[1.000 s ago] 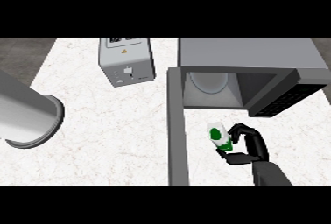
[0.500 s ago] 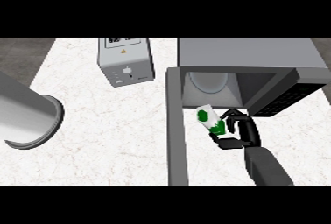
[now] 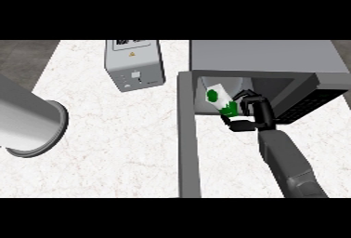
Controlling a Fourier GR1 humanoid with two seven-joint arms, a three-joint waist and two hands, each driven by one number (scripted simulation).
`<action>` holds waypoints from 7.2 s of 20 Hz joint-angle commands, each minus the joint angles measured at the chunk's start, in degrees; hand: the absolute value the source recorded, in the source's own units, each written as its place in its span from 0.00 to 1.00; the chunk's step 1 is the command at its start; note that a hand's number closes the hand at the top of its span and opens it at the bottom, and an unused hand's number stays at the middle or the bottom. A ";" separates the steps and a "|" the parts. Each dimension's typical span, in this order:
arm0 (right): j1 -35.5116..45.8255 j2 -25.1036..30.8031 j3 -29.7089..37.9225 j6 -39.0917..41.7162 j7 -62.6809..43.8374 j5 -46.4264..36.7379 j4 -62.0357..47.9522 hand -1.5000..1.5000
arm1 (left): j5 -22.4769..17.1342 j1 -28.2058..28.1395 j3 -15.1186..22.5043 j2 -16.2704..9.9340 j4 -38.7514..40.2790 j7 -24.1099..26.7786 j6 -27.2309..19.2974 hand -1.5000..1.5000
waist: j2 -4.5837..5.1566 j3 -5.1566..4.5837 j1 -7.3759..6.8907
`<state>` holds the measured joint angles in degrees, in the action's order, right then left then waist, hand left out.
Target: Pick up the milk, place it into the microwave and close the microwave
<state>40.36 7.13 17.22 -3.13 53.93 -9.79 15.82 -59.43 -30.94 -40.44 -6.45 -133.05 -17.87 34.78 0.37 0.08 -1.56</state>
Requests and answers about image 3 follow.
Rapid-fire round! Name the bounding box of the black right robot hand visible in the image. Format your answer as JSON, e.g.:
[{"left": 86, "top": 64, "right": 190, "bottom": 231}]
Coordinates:
[{"left": 220, "top": 89, "right": 279, "bottom": 133}]

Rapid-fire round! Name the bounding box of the white and green milk carton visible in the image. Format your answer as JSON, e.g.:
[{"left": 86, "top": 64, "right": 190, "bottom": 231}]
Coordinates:
[{"left": 201, "top": 82, "right": 240, "bottom": 118}]

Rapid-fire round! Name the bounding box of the grey microwave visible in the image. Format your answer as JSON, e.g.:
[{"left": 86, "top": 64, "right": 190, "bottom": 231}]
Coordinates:
[{"left": 189, "top": 40, "right": 351, "bottom": 126}]

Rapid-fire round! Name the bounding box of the grey microwave door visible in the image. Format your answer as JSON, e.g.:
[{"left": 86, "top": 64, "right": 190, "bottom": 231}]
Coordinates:
[{"left": 177, "top": 71, "right": 204, "bottom": 199}]

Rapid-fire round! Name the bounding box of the grey box appliance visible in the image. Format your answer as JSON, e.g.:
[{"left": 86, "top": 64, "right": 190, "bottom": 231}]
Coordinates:
[{"left": 105, "top": 40, "right": 167, "bottom": 93}]

